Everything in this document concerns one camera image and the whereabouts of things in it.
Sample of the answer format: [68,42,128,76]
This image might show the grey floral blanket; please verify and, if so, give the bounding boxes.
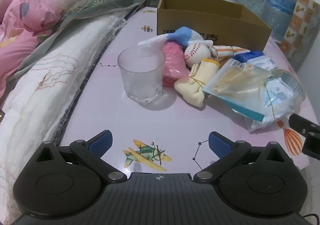
[15,0,158,81]

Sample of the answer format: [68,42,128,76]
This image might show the large blue water jug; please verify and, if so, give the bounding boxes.
[261,0,298,41]

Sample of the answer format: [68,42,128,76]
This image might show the brown cardboard box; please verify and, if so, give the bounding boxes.
[157,0,272,52]

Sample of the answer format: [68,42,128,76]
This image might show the blue wet wipes pack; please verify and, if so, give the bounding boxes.
[234,51,277,71]

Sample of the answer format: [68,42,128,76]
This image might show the pink quilt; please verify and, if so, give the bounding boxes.
[0,0,65,98]

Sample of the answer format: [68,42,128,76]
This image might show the clear glass cup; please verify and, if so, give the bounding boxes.
[117,45,166,105]

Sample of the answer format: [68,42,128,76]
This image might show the white baseball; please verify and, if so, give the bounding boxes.
[184,43,211,68]

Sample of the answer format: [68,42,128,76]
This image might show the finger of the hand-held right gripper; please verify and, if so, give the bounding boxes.
[289,114,320,138]

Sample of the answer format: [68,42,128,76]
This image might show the clear zip bag of sticks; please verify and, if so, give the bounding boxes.
[202,59,273,122]

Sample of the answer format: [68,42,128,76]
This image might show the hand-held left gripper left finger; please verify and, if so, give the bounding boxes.
[35,130,127,183]

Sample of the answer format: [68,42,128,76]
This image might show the white quilted blanket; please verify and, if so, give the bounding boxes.
[0,13,128,220]

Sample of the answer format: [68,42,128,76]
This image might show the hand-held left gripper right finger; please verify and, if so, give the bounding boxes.
[194,131,292,183]

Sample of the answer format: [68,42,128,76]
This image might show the cream knit gloves bundle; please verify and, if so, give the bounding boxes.
[174,58,220,108]

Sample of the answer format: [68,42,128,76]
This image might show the blue and white fuzzy sock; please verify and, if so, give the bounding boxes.
[137,26,212,48]

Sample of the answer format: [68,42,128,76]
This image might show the orange tile-patterned cloth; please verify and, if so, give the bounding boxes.
[280,0,320,71]

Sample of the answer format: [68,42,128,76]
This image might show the pink plastic bag roll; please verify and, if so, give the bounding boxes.
[162,42,190,88]

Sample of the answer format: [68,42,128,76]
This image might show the orange striped cloth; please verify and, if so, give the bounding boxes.
[209,45,250,62]

